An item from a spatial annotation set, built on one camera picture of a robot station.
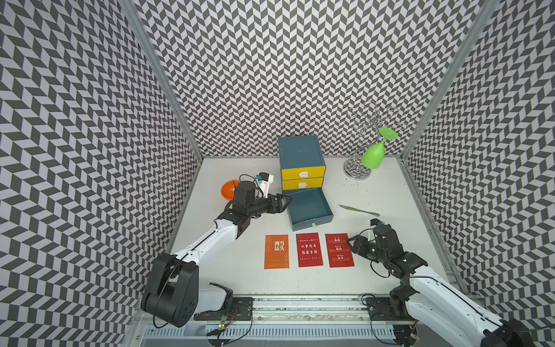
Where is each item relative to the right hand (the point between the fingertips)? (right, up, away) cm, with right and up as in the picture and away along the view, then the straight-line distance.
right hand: (350, 247), depth 84 cm
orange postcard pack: (-29, -3, +1) cm, 29 cm away
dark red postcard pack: (-16, -2, +3) cm, 16 cm away
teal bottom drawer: (-15, +13, +15) cm, 25 cm away
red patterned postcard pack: (-4, -3, +3) cm, 5 cm away
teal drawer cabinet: (-18, +32, +4) cm, 37 cm away
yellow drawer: (-18, +25, +8) cm, 32 cm away
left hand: (-25, +19, -2) cm, 32 cm away
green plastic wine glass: (+10, +36, +3) cm, 37 cm away
